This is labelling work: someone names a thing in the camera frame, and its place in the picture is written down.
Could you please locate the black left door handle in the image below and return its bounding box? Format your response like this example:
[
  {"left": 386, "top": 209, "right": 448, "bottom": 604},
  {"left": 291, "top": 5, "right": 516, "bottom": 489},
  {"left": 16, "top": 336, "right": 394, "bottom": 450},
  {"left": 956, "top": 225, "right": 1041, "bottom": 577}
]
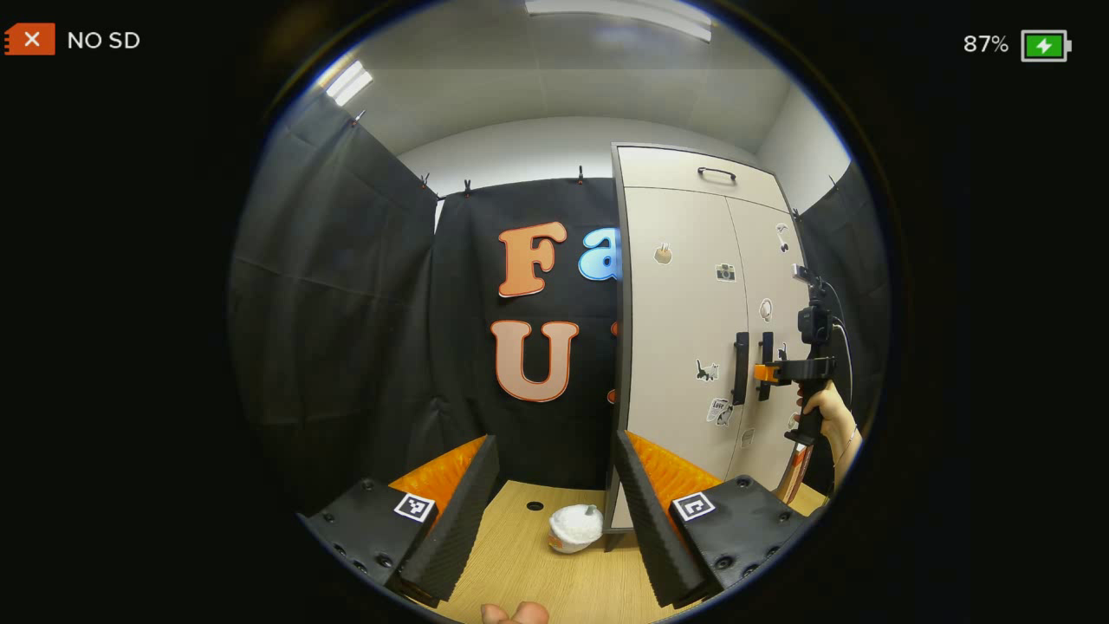
[{"left": 731, "top": 332, "right": 750, "bottom": 406}]

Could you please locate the white double-door shoe cabinet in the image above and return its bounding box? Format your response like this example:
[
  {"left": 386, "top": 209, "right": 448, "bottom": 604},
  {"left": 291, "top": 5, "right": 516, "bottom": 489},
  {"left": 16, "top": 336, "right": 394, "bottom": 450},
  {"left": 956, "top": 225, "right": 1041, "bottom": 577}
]
[{"left": 604, "top": 143, "right": 833, "bottom": 534}]

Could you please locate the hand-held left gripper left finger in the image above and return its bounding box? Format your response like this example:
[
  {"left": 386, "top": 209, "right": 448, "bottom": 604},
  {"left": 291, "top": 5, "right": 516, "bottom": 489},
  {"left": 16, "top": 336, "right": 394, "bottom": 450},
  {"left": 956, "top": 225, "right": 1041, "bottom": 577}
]
[{"left": 297, "top": 435, "right": 501, "bottom": 608}]

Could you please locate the black backdrop cloth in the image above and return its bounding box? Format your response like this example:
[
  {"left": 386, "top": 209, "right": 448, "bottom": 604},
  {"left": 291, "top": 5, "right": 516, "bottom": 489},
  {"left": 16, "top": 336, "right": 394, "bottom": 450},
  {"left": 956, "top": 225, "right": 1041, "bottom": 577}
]
[{"left": 227, "top": 87, "right": 893, "bottom": 521}]

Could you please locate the white cabinet door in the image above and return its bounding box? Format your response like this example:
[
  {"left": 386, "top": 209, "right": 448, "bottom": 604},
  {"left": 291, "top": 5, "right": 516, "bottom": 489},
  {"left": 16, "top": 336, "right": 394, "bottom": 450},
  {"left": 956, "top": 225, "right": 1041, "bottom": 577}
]
[
  {"left": 611, "top": 186, "right": 750, "bottom": 531},
  {"left": 726, "top": 198, "right": 815, "bottom": 491}
]

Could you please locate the small ceiling light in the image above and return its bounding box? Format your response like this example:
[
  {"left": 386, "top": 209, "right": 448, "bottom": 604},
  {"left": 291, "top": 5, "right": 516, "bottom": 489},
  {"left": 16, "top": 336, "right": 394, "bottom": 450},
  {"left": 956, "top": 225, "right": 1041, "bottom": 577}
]
[{"left": 325, "top": 59, "right": 374, "bottom": 107}]

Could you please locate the white cabinet drawer front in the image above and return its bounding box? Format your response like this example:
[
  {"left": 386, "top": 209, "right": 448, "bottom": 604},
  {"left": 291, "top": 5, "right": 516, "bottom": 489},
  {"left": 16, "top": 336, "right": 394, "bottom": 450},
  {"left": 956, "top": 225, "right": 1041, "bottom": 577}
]
[{"left": 617, "top": 146, "right": 791, "bottom": 211}]

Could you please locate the long ceiling light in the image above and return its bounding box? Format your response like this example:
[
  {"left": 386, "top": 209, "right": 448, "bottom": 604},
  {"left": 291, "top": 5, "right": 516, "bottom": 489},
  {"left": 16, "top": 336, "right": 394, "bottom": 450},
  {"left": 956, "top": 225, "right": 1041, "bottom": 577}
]
[{"left": 524, "top": 0, "right": 713, "bottom": 42}]

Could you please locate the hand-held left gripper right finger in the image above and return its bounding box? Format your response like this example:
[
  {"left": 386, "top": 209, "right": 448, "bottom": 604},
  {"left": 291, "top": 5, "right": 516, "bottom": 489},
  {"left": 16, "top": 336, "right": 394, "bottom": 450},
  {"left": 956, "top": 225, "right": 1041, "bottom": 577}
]
[{"left": 614, "top": 431, "right": 811, "bottom": 609}]

